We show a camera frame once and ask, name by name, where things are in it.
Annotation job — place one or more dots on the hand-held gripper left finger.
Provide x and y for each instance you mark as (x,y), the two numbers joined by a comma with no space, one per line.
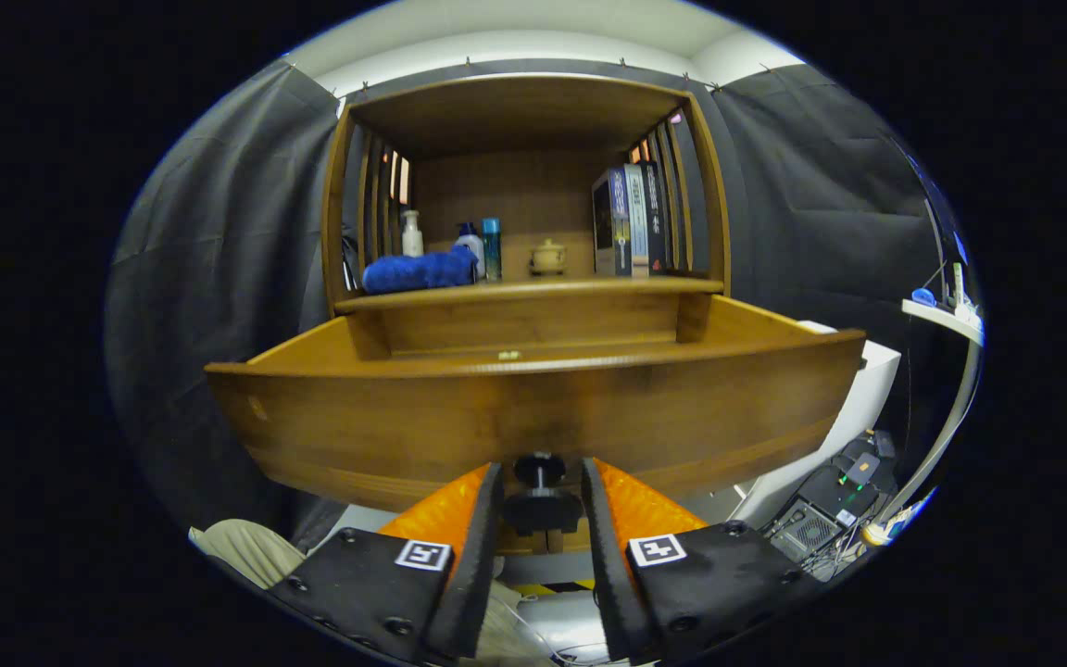
(473,574)

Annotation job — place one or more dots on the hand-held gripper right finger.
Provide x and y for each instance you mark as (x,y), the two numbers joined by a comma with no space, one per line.
(609,574)

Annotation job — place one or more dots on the wooden drawer with black knob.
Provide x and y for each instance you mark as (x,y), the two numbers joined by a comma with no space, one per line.
(533,408)

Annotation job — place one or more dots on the wooden countertop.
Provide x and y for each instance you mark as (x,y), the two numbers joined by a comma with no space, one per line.
(543,289)

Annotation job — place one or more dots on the wooden cabinet with slatted sides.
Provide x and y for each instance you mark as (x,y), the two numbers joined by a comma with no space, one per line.
(515,185)

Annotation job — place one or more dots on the black computer case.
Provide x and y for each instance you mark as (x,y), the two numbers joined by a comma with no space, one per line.
(821,519)

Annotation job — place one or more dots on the person's beige trouser leg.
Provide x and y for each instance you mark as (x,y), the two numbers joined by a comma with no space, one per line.
(251,551)

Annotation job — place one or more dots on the blue folded towel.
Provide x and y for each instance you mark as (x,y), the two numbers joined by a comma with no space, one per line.
(418,271)

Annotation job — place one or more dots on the beige lidded teacup with saucer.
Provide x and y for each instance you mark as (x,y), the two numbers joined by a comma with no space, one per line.
(548,259)

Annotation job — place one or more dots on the teal slim bottle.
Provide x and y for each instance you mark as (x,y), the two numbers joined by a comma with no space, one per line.
(492,250)

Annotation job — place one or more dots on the white lotion bottle blue cap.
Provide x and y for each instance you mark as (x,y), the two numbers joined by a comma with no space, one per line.
(471,248)

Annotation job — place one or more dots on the white pump bottle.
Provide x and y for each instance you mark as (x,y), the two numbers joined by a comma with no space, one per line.
(412,239)

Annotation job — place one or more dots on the book with blue spine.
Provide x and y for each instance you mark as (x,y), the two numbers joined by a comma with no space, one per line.
(620,222)

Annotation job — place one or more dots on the book with black spine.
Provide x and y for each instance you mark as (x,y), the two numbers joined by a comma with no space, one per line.
(654,218)

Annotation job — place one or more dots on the black backdrop cloth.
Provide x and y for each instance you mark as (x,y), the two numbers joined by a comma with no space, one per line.
(219,259)

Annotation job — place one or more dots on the small blue object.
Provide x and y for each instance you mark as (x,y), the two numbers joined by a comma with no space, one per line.
(923,297)

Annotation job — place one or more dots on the white side desk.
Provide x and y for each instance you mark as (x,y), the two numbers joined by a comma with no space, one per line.
(946,320)

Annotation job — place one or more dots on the dark computer monitor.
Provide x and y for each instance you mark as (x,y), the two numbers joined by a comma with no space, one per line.
(946,236)

